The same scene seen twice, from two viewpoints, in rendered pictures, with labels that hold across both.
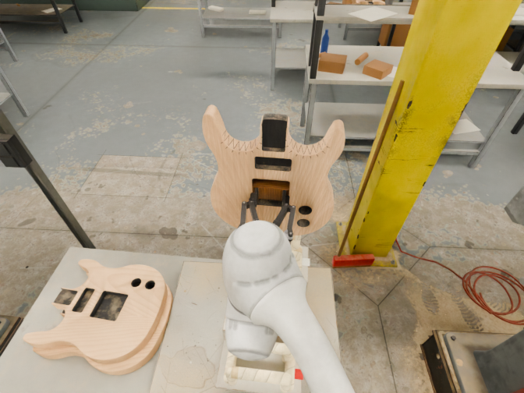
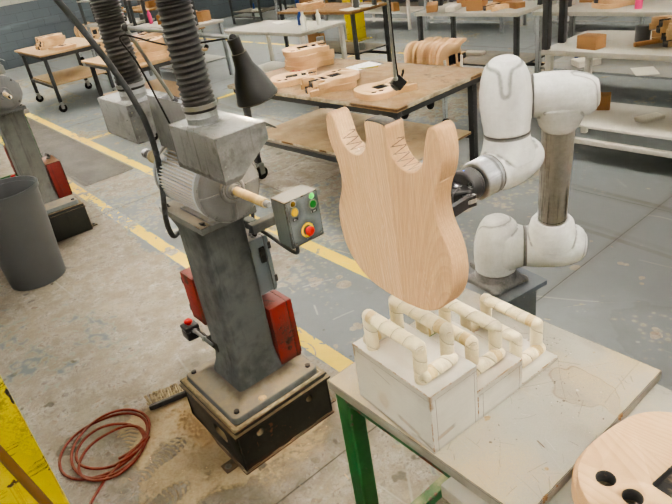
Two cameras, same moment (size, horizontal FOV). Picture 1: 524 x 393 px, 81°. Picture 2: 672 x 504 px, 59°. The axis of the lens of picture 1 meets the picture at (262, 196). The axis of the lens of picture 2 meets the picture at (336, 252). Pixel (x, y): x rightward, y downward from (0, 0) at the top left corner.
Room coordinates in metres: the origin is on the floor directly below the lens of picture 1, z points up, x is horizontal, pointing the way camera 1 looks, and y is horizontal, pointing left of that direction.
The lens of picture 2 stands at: (1.39, 0.73, 2.00)
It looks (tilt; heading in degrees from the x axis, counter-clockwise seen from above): 29 degrees down; 231
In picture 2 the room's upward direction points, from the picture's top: 9 degrees counter-clockwise
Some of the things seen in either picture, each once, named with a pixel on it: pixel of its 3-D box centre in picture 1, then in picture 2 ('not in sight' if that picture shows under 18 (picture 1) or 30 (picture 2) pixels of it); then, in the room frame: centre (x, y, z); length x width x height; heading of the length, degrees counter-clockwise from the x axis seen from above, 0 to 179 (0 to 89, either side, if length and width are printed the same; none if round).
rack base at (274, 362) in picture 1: (260, 367); (498, 348); (0.29, 0.01, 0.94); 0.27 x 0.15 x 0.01; 84
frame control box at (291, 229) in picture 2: not in sight; (283, 221); (0.17, -1.07, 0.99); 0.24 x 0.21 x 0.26; 87
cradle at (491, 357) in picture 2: not in sight; (487, 360); (0.46, 0.08, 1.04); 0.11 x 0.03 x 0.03; 174
